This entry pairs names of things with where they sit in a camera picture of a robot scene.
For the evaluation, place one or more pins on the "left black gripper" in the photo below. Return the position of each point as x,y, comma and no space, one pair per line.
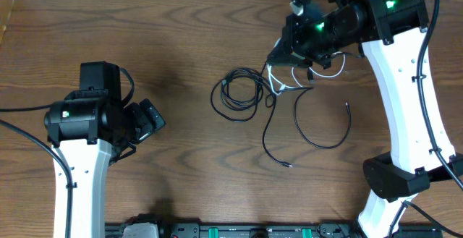
147,126

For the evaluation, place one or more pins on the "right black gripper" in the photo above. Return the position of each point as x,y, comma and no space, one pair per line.
293,48

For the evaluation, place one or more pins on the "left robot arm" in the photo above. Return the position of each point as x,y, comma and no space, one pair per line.
89,131

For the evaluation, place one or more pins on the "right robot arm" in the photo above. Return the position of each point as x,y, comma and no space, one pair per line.
393,35

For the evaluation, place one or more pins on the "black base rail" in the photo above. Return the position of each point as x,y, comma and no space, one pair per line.
145,225

